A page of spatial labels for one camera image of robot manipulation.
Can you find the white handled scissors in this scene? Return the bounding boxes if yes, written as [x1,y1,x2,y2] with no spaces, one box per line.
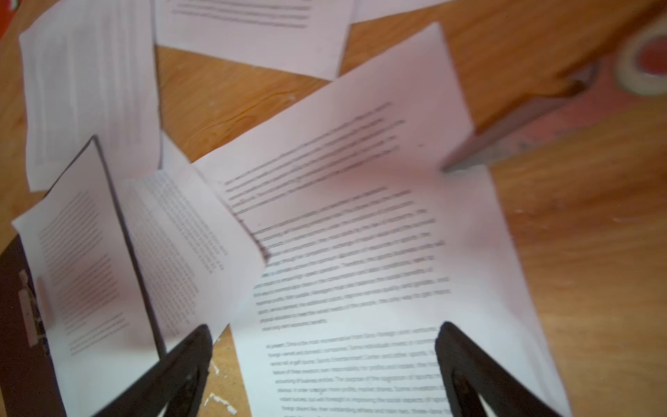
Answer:
[443,16,666,172]

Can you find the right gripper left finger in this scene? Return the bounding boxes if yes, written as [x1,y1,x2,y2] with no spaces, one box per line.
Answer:
[97,324,213,416]

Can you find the paper sheet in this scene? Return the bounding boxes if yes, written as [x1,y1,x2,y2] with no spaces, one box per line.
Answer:
[195,24,571,416]
[13,138,159,416]
[19,1,162,192]
[154,0,434,81]
[116,136,267,349]

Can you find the paper sheet under folder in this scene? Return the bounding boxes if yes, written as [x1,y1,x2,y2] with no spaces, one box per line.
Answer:
[19,1,162,192]

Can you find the grey clip folder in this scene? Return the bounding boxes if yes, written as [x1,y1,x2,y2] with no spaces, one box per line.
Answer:
[1,146,166,416]

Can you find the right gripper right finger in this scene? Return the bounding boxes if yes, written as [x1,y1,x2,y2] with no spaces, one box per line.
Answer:
[435,321,558,416]

